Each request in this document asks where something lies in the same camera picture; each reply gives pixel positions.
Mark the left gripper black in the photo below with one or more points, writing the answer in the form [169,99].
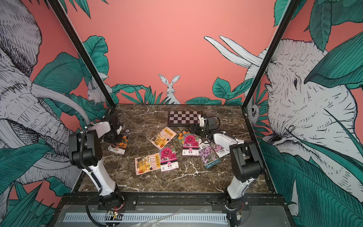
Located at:
[117,140]

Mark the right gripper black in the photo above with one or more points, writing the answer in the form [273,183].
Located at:
[196,129]

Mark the orange marigold seed packet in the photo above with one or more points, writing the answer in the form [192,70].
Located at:
[120,147]
[182,135]

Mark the pink flower seed packet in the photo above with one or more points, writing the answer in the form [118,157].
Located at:
[190,145]
[168,158]

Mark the purple flower seed packet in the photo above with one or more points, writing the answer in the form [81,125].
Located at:
[219,150]
[208,155]

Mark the purple flower seed packet front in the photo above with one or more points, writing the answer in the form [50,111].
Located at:
[208,155]

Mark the sunflower shop seed packet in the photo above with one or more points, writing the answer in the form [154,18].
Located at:
[147,164]
[163,138]

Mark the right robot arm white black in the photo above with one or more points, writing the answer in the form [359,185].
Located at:
[246,161]

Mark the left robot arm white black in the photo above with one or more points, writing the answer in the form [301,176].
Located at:
[85,152]

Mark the checkered chess board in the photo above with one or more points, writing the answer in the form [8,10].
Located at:
[183,118]

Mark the white slotted vent strip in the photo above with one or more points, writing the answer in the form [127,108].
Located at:
[214,218]

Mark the clear plastic wrap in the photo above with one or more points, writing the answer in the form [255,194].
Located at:
[181,218]

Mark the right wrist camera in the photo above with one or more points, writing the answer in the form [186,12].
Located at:
[201,121]

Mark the left black frame post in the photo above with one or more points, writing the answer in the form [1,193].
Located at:
[74,37]

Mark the black frame post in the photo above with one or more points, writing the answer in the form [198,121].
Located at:
[74,37]
[289,11]

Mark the black front mounting rail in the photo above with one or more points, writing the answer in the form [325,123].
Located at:
[130,201]

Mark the right black frame post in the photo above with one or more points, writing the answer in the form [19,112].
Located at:
[289,11]

